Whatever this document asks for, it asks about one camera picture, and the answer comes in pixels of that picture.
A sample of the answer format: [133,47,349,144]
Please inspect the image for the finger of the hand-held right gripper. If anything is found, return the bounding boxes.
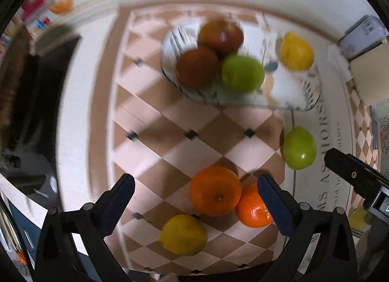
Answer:
[325,148,389,207]

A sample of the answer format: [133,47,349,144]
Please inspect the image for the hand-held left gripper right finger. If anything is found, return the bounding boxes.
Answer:
[258,174,357,282]

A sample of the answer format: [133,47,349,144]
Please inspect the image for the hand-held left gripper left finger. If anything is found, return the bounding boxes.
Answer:
[33,174,136,282]

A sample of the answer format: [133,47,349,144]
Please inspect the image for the small orange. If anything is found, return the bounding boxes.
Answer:
[235,183,275,228]

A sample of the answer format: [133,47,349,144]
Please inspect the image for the large orange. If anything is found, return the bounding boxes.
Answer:
[189,166,243,217]

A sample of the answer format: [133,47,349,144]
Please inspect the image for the white patterned oval plate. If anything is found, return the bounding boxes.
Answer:
[160,17,323,110]

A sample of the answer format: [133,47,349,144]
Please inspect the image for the yellow lemon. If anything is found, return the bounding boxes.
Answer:
[349,208,370,231]
[159,214,208,256]
[279,33,314,71]

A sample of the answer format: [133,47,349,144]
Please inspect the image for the green apple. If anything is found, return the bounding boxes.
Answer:
[221,55,265,94]
[283,127,317,169]

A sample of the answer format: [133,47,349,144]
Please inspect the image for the checkered tablecloth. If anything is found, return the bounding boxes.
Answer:
[88,0,380,276]

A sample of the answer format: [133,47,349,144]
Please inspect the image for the beige box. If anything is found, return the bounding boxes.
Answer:
[349,41,389,106]

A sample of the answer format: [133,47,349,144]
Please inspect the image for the grey box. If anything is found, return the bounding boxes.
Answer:
[339,16,386,59]

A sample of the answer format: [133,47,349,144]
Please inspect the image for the dark cabinet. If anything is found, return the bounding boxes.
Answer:
[0,27,82,197]

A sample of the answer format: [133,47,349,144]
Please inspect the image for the red apple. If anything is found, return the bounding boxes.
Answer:
[176,48,220,88]
[197,20,244,57]

